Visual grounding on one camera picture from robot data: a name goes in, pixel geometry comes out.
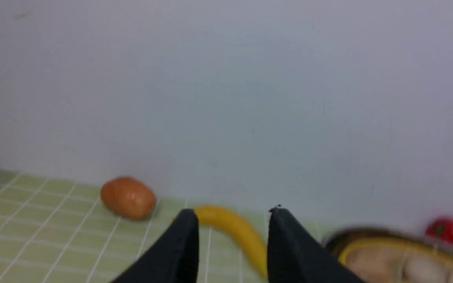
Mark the bamboo steamer basket yellow rim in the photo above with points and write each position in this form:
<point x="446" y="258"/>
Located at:
<point x="391" y="260"/>

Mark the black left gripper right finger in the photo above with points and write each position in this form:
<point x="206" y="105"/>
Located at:
<point x="294" y="256"/>

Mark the stainless steel pot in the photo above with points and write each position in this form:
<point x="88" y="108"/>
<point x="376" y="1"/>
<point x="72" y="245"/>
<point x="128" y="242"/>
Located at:
<point x="337" y="241"/>

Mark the green checkered tablecloth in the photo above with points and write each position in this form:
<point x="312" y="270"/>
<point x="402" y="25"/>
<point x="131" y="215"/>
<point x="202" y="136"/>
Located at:
<point x="58" y="231"/>

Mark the red bell pepper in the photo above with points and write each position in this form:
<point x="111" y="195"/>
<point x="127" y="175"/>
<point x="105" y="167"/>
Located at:
<point x="441" y="228"/>

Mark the yellow banana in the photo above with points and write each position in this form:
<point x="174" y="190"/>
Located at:
<point x="241" y="232"/>

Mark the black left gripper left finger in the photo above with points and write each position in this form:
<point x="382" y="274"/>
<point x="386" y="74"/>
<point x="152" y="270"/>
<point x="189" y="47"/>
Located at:
<point x="173" y="258"/>

